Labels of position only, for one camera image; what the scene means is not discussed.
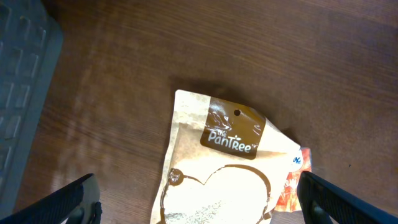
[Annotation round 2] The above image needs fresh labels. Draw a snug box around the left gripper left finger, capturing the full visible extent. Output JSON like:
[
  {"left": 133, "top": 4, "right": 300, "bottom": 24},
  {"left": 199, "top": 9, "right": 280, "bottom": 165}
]
[{"left": 1, "top": 174, "right": 102, "bottom": 224}]

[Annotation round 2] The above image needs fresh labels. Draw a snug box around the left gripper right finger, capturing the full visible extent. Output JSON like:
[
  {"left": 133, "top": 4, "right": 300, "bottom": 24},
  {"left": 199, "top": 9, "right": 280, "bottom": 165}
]
[{"left": 297, "top": 171, "right": 397, "bottom": 224}]

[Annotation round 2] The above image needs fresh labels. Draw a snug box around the orange tissue packet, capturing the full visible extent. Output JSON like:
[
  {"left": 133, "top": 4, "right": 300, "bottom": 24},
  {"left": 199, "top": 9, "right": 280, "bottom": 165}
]
[{"left": 275, "top": 147, "right": 312, "bottom": 212}]

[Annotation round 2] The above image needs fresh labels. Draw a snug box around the glutinous rice bag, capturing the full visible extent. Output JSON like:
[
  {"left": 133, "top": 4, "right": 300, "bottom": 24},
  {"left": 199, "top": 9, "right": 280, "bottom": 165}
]
[{"left": 150, "top": 90, "right": 300, "bottom": 223}]

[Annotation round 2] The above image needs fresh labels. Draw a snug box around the grey plastic mesh basket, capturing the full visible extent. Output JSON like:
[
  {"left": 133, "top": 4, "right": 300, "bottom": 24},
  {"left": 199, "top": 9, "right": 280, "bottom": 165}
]
[{"left": 1, "top": 0, "right": 63, "bottom": 217}]

